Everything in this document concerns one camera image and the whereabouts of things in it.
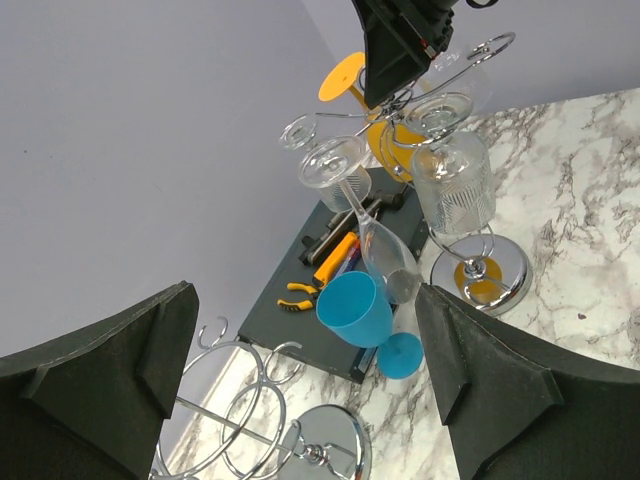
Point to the scroll arm chrome glass rack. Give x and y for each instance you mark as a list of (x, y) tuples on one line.
[(488, 271)]

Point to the yellow handled pliers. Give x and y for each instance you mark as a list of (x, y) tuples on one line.
[(305, 297)]

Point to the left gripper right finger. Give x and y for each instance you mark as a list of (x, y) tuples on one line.
[(519, 407)]

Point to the clear glass with reflection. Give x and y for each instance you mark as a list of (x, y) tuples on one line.
[(475, 83)]

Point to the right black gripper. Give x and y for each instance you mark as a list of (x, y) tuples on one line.
[(400, 38)]

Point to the blue plastic goblet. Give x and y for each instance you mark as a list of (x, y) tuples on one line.
[(354, 307)]

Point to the dark grey tool tray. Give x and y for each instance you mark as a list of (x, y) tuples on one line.
[(269, 326)]

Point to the round ring chrome glass rack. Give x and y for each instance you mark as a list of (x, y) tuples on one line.
[(265, 417)]

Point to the orange utility knife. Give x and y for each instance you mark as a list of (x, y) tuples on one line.
[(329, 267)]

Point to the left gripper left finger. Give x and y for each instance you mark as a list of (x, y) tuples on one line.
[(91, 404)]

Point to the yellow plastic goblet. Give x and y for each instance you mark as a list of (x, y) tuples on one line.
[(350, 85)]

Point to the blue red screwdriver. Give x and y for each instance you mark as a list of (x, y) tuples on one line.
[(350, 261)]

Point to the clear stemmed glass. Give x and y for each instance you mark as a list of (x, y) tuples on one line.
[(386, 257)]

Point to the black metal tool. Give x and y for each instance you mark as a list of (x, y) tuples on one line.
[(317, 249)]

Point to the ribbed clear wine glass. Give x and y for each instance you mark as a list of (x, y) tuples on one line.
[(328, 163)]

